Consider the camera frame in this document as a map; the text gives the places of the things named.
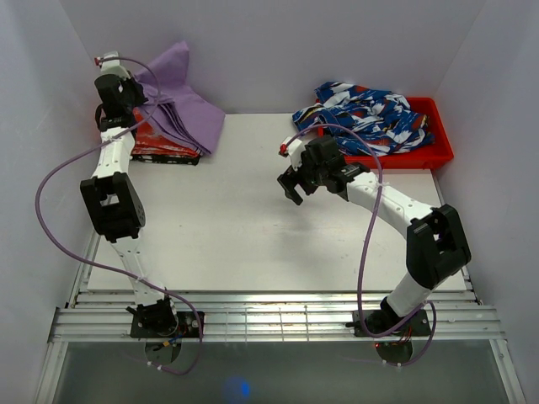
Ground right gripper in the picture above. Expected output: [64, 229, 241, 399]
[277, 146, 327, 205]

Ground purple trousers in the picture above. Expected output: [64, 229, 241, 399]
[135, 41, 225, 155]

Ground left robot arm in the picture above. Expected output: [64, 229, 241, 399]
[80, 73, 179, 337]

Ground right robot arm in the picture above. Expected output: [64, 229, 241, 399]
[278, 136, 472, 338]

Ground blue patterned trousers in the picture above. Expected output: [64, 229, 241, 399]
[292, 82, 435, 157]

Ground red plastic bin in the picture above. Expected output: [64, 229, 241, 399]
[316, 97, 455, 170]

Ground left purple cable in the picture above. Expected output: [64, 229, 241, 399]
[35, 56, 204, 375]

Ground purple cable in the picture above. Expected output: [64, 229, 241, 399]
[35, 56, 204, 375]
[286, 122, 437, 368]

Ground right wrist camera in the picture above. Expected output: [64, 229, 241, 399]
[279, 136, 306, 172]

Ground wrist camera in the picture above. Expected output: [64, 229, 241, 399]
[94, 51, 130, 79]
[279, 136, 306, 172]

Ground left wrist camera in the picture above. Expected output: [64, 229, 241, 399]
[94, 51, 130, 79]

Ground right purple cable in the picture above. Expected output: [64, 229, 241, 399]
[286, 122, 437, 368]

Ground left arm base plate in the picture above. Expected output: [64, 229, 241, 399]
[129, 311, 205, 339]

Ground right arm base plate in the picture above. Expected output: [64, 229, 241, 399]
[344, 303, 431, 338]

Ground aluminium frame rail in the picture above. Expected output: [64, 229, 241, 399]
[35, 290, 526, 403]

